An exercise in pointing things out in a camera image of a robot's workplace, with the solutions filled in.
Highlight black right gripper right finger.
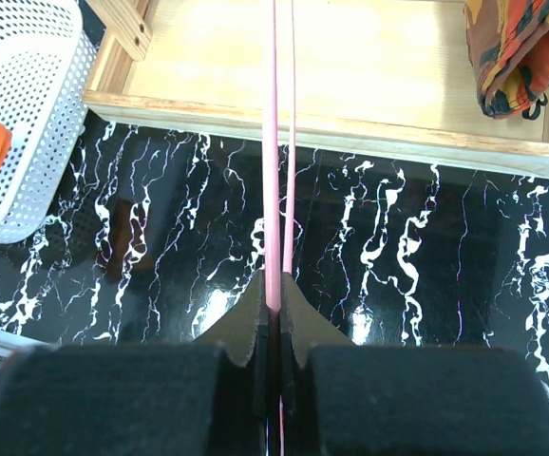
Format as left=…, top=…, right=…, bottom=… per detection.
left=279, top=275, right=549, bottom=455

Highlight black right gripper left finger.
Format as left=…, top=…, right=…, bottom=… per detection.
left=0, top=275, right=268, bottom=455

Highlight pink wire hanger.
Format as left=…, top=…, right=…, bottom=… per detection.
left=262, top=1, right=284, bottom=455

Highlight camouflage orange trousers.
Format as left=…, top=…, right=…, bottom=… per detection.
left=464, top=0, right=549, bottom=121

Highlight wooden clothes rack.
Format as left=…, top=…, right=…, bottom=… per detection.
left=84, top=1, right=549, bottom=179

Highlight white perforated plastic basket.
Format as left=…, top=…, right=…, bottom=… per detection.
left=0, top=1, right=96, bottom=244

